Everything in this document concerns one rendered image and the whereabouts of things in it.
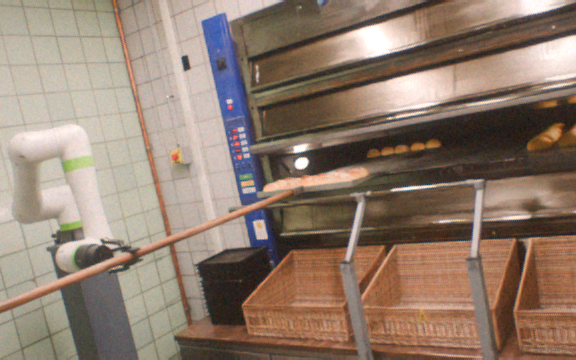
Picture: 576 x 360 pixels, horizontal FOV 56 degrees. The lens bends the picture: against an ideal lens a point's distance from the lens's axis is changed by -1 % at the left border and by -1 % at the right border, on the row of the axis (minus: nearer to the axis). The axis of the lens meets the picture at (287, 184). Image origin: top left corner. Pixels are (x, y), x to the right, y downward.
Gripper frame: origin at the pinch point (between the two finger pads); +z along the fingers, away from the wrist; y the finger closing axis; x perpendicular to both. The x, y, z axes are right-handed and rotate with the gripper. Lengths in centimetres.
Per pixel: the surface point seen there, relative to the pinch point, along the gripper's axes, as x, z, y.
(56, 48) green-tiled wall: -73, -120, -97
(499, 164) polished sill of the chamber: -122, 87, 2
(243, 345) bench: -66, -24, 64
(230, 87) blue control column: -118, -43, -57
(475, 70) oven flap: -123, 83, -38
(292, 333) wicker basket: -74, 0, 60
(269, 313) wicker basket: -72, -9, 50
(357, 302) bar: -62, 43, 39
